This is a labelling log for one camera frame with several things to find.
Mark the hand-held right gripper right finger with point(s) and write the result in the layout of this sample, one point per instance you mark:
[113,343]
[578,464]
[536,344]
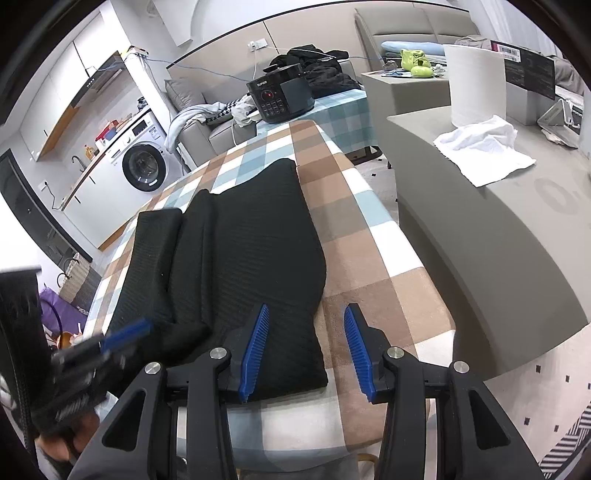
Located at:
[360,355]

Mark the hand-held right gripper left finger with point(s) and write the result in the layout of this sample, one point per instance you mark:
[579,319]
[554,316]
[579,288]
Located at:
[254,355]

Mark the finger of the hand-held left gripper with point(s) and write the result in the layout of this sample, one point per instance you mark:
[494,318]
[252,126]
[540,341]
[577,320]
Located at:
[127,332]
[113,362]

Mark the black t-shirt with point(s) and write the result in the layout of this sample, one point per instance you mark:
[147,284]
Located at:
[258,249]

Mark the white crumpled clothes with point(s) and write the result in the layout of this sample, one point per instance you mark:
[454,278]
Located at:
[242,113]

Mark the person's left hand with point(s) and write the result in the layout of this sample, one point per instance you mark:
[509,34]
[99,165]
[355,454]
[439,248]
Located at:
[85,424]

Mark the purple bag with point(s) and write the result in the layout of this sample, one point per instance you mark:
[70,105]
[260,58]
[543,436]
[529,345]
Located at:
[69,318]

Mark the orange bowl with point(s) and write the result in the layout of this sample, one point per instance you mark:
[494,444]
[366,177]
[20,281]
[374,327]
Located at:
[68,340]

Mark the woven laundry basket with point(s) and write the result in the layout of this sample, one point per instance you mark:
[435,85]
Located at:
[78,281]

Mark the black door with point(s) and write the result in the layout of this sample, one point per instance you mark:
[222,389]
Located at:
[27,207]

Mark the white kitchen base cabinets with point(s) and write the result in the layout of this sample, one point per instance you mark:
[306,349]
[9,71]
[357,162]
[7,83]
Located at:
[101,207]

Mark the white washing machine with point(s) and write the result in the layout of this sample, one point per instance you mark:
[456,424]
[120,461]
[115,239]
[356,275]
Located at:
[143,168]

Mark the kitchen faucet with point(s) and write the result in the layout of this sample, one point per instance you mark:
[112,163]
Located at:
[81,166]

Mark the large grey cabinet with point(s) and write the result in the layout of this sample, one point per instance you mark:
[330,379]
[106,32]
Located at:
[485,230]

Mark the yellow bottle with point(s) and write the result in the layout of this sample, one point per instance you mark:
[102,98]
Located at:
[88,152]

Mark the red box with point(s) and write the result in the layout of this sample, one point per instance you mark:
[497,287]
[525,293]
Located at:
[107,131]

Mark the grey sofa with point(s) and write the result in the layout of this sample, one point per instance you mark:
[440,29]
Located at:
[196,138]

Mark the black white striped rug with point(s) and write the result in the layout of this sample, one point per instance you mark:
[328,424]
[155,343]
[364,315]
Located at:
[563,447]

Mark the light grey blanket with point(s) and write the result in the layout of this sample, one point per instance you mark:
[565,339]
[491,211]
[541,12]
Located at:
[189,115]

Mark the teal checkered small tablecloth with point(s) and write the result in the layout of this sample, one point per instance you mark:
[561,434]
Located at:
[346,120]

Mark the houndstooth cushion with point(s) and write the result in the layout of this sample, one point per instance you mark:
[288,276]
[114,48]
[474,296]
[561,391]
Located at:
[221,113]

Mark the white cloth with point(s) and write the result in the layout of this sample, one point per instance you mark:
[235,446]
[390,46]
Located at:
[485,147]

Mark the steel range hood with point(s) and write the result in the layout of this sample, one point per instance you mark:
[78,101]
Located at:
[99,78]

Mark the black electric pressure cooker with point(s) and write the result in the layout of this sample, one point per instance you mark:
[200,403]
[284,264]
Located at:
[281,97]

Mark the small grey bedside cabinet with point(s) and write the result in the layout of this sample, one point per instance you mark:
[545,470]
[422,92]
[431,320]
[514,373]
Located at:
[411,97]

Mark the black jacket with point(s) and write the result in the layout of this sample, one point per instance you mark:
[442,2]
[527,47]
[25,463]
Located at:
[332,78]

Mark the white router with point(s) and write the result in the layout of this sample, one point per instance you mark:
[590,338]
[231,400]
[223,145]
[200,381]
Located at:
[138,50]

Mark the white paper towel roll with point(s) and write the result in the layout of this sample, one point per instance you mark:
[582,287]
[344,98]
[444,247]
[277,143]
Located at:
[475,83]

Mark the light blue pillow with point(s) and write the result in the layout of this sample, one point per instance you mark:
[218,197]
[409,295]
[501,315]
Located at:
[392,47]

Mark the white phone stand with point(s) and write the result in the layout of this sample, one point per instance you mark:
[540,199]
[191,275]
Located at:
[558,115]

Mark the black cardboard box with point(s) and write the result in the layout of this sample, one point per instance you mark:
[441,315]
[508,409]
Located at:
[531,69]

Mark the grey upholstered bed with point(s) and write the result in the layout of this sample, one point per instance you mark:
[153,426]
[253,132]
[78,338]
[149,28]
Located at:
[415,25]

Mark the white wall cabinets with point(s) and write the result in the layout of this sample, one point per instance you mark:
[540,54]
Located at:
[51,106]

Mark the white wall socket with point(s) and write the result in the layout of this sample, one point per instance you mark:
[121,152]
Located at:
[257,45]

